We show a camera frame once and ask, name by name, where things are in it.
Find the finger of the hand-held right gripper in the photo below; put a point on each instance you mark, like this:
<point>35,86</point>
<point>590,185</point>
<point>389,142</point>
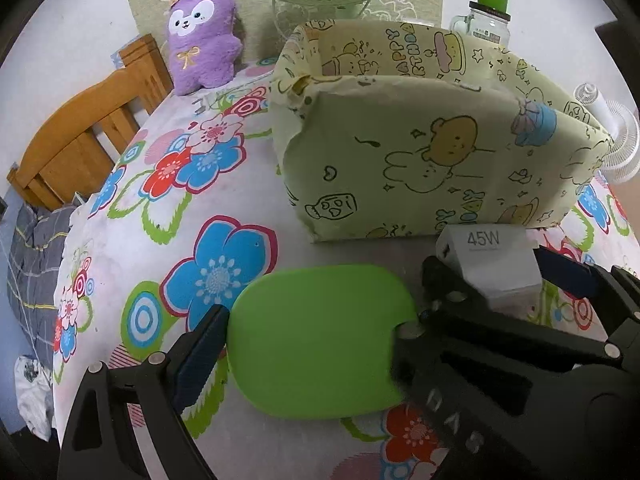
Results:
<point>445,290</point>
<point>570,275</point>

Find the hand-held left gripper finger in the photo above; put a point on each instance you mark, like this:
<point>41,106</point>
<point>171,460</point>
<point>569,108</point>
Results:
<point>200,360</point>

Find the white charger box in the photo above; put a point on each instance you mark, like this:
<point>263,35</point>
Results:
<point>490,265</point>

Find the green rounded plastic board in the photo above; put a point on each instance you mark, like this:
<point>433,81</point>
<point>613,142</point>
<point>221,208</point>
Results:
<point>315,340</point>

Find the cartoon print fabric box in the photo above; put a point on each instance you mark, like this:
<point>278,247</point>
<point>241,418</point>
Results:
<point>400,160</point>

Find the white standing fan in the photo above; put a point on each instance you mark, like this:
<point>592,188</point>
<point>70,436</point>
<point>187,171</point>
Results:
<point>625,150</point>

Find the floral tablecloth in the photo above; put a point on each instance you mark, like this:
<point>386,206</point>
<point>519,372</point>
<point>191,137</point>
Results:
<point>125,240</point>

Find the white crumpled cloth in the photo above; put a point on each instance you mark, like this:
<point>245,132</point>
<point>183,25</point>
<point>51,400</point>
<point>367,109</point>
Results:
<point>32,395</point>

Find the plaid grey cushion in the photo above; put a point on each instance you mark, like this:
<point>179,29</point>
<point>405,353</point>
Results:
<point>35,260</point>

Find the wooden bed headboard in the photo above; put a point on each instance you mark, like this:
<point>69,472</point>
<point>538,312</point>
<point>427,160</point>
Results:
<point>60,155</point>

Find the glass mug jar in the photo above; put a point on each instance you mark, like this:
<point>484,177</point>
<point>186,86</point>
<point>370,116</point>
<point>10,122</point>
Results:
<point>487,30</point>

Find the purple plush toy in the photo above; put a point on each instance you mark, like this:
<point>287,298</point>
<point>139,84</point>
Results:
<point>200,50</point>

